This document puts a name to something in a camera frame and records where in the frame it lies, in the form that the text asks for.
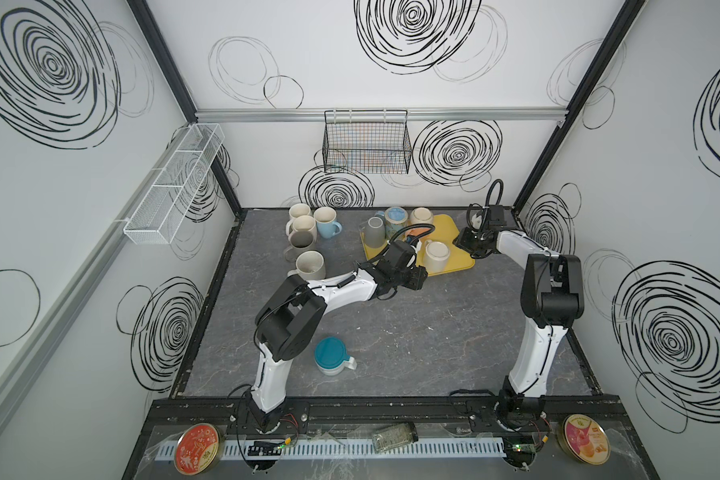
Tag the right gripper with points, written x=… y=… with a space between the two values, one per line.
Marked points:
x=468 y=241

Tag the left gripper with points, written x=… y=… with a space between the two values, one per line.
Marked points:
x=414 y=278

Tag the small cream mug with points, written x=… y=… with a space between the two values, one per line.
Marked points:
x=436 y=256

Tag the blue butterfly mug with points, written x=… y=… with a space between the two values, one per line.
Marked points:
x=395 y=219

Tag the cream speckled mug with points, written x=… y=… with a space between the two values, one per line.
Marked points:
x=309 y=266

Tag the light blue mug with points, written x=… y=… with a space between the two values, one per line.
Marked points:
x=328 y=226

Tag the grey mug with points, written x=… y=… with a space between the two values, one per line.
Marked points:
x=299 y=243
x=374 y=232

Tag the pink mug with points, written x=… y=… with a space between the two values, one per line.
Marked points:
x=304 y=223

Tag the white mug with ribbed base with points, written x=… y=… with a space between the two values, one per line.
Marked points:
x=299 y=210

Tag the cream and orange mug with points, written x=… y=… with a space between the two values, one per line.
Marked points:
x=421 y=215

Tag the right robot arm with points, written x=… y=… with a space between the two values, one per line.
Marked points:
x=551 y=300

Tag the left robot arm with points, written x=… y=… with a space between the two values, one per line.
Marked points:
x=286 y=324

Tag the yellow plastic tray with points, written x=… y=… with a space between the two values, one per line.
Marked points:
x=446 y=231

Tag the teal lidded cup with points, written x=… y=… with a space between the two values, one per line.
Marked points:
x=331 y=357

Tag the clear plastic box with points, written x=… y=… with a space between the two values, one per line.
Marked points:
x=394 y=436

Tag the pink round tin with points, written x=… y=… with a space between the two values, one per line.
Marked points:
x=584 y=439

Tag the red round tin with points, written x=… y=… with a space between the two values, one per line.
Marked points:
x=198 y=449

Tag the black wire basket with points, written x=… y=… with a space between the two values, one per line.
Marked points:
x=367 y=141

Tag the white slotted cable duct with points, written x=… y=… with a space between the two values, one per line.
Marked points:
x=354 y=449

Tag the white wire shelf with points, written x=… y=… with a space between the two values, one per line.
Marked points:
x=181 y=190

